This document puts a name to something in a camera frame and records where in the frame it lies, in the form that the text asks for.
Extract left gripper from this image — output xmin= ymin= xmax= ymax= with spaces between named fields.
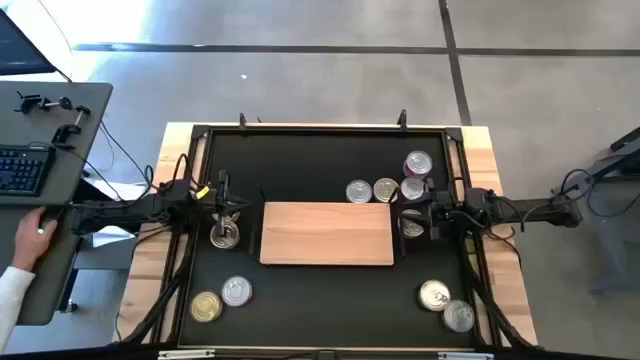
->
xmin=209 ymin=169 xmax=252 ymax=224

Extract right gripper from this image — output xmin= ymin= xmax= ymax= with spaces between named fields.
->
xmin=399 ymin=180 xmax=454 ymax=242

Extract red label tuna can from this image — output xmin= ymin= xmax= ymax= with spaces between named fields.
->
xmin=442 ymin=298 xmax=476 ymax=334
xmin=399 ymin=176 xmax=427 ymax=201
xmin=403 ymin=149 xmax=434 ymax=178

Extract blue label tuna can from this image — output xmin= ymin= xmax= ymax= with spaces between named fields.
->
xmin=189 ymin=290 xmax=224 ymax=324
xmin=399 ymin=208 xmax=426 ymax=239
xmin=209 ymin=219 xmax=241 ymax=251
xmin=345 ymin=179 xmax=374 ymax=205

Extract wooden shelf black metal legs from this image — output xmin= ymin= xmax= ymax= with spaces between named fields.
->
xmin=248 ymin=184 xmax=405 ymax=269

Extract person's forearm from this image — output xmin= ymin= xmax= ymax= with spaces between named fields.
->
xmin=0 ymin=264 xmax=37 ymax=354

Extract tin can pale lid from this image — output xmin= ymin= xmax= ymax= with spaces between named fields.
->
xmin=417 ymin=278 xmax=452 ymax=313

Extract white paper sheet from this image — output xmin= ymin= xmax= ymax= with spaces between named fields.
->
xmin=82 ymin=174 xmax=149 ymax=250

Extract black table mat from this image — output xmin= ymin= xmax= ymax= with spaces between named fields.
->
xmin=178 ymin=130 xmax=476 ymax=349

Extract black desk clamp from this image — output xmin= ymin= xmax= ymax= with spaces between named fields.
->
xmin=13 ymin=90 xmax=75 ymax=115
xmin=51 ymin=103 xmax=93 ymax=151

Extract black computer mouse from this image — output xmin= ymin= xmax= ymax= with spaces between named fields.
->
xmin=37 ymin=206 xmax=66 ymax=235

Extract grey metal stand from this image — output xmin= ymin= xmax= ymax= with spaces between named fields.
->
xmin=552 ymin=127 xmax=640 ymax=296

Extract person's hand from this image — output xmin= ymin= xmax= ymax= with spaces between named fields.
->
xmin=9 ymin=206 xmax=60 ymax=273

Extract black keyboard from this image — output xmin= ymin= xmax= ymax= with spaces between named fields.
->
xmin=0 ymin=143 xmax=57 ymax=197

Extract grey desk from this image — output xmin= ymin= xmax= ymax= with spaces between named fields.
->
xmin=0 ymin=81 xmax=114 ymax=327

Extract dark desk monitor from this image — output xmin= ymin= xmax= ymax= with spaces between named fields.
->
xmin=0 ymin=7 xmax=57 ymax=77

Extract black cable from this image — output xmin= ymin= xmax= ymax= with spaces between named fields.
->
xmin=97 ymin=119 xmax=156 ymax=201
xmin=558 ymin=167 xmax=640 ymax=219

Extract silver metal bracket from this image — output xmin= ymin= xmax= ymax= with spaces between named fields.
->
xmin=437 ymin=351 xmax=496 ymax=360
xmin=157 ymin=349 xmax=217 ymax=360

